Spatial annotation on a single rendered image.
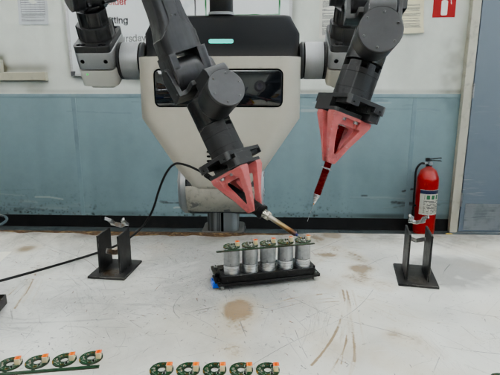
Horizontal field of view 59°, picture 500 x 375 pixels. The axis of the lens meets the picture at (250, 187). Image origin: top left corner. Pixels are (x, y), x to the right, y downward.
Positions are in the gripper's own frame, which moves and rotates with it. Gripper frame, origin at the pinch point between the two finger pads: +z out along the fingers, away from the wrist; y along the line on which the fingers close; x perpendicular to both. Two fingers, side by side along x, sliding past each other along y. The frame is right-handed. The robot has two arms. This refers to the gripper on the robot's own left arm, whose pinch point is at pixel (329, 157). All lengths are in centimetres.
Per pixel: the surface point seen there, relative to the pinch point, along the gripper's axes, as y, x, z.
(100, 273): -9.5, -26.5, 28.8
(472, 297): 14.6, 21.0, 12.4
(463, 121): -190, 198, -57
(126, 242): -10.7, -24.0, 23.4
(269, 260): 1.7, -4.8, 17.5
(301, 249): 1.9, -0.4, 14.6
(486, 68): -186, 196, -94
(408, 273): 7.7, 15.1, 12.9
